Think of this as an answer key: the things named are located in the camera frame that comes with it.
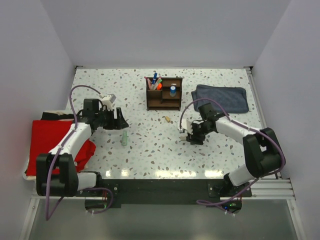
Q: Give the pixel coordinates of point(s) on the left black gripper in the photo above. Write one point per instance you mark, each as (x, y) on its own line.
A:
(119, 123)

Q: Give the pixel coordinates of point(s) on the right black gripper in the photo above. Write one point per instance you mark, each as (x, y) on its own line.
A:
(194, 139)

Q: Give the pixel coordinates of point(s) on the light green stapler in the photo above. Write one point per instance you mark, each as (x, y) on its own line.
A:
(124, 140)

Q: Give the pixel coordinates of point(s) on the brown wooden desk organizer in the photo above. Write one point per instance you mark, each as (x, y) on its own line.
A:
(157, 100)

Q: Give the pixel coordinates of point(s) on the red gel pen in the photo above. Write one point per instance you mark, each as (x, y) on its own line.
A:
(149, 83)

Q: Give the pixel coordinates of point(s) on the orange black highlighter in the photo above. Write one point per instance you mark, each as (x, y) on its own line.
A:
(159, 87)

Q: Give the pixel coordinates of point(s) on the blue battery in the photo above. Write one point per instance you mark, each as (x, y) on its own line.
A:
(173, 91)

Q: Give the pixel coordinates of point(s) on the green capped marker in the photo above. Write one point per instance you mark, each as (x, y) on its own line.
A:
(156, 83)

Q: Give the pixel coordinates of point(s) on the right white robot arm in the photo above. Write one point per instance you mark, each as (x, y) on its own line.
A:
(263, 155)

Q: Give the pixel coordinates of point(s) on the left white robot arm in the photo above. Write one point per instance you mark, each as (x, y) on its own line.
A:
(56, 173)

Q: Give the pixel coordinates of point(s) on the dark blue folded towel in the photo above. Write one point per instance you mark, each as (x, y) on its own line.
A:
(232, 99)

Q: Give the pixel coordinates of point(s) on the white tray with cloths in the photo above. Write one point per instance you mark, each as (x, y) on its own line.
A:
(53, 114)

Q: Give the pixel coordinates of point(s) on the red cloth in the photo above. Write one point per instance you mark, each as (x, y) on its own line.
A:
(46, 134)

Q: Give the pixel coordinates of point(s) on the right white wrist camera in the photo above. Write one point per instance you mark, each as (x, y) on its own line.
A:
(184, 128)

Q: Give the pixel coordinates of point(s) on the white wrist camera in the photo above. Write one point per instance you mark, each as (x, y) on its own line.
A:
(107, 101)
(184, 128)

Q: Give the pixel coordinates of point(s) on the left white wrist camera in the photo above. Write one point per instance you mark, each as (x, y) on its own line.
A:
(107, 101)

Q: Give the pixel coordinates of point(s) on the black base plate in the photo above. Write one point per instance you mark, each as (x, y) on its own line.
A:
(167, 191)

